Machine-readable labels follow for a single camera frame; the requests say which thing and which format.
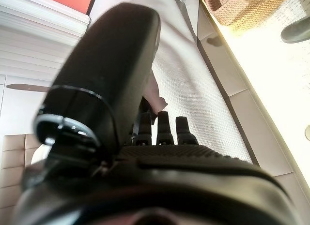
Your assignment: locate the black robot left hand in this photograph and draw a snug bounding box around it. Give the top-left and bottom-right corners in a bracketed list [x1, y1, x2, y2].
[14, 2, 297, 225]

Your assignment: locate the silver robot right leg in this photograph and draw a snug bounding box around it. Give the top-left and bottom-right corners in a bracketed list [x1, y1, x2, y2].
[280, 18, 310, 44]

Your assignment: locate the tufted upholstered headboard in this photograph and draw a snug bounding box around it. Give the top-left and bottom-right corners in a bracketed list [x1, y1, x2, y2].
[0, 134, 42, 218]

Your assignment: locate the woven wicker laundry basket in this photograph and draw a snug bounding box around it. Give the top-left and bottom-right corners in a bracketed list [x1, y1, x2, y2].
[202, 0, 294, 32]

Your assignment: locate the beige upholstered bed frame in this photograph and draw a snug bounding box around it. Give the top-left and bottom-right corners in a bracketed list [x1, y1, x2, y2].
[196, 2, 306, 194]

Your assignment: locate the white textured bed sheet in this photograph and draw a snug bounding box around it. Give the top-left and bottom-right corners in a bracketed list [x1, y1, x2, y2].
[89, 0, 252, 163]

